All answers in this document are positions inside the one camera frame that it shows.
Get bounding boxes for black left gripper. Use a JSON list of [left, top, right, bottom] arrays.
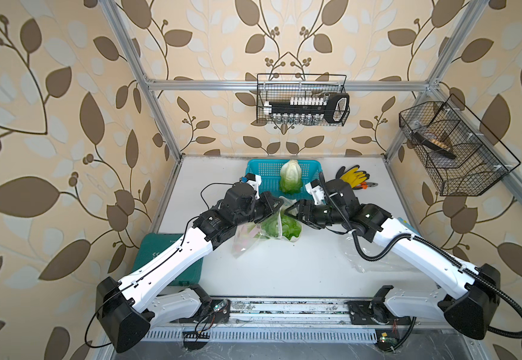
[[231, 190, 284, 228]]

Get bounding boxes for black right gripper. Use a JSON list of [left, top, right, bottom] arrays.
[[284, 197, 347, 228]]

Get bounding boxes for leafy green chinese cabbage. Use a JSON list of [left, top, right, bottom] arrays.
[[260, 211, 302, 242]]

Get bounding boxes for clear pink-dotted zipper bag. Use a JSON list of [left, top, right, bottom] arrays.
[[231, 197, 302, 258]]

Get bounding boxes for pale chinese cabbage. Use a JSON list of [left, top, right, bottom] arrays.
[[279, 160, 303, 194]]

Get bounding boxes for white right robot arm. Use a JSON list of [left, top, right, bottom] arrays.
[[284, 179, 500, 340]]

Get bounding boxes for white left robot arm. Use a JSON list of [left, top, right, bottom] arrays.
[[94, 181, 283, 353]]

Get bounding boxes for clear plastic bag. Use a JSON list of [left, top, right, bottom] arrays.
[[337, 223, 415, 274]]

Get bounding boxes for teal plastic basket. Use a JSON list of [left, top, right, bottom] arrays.
[[245, 158, 322, 193]]

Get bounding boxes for yellow black work glove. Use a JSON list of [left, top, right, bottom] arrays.
[[335, 165, 370, 190]]

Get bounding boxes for black socket bit holder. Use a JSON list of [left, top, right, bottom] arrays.
[[260, 93, 350, 126]]

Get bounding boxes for green plastic tool case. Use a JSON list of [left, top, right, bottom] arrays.
[[131, 232, 204, 287]]

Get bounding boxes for black brush in basket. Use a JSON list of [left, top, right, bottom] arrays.
[[413, 132, 457, 159]]

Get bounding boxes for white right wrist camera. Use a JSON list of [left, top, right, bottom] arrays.
[[305, 179, 325, 206]]

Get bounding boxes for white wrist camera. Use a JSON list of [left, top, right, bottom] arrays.
[[305, 179, 325, 206], [241, 172, 262, 200]]

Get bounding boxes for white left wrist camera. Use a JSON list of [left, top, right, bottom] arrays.
[[241, 172, 262, 200]]

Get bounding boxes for red handled pliers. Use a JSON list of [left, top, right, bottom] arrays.
[[357, 181, 378, 190]]

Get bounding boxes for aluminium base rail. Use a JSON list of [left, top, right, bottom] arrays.
[[143, 295, 478, 345]]

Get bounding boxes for black wire basket back wall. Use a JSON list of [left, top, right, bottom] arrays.
[[256, 73, 350, 127]]

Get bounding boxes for black wire basket wall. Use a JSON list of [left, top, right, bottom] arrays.
[[399, 94, 521, 197], [256, 73, 350, 127]]

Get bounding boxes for black corrugated cable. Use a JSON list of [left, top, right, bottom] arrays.
[[316, 170, 522, 339]]

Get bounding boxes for black wire basket right wall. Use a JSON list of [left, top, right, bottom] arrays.
[[399, 94, 521, 197]]

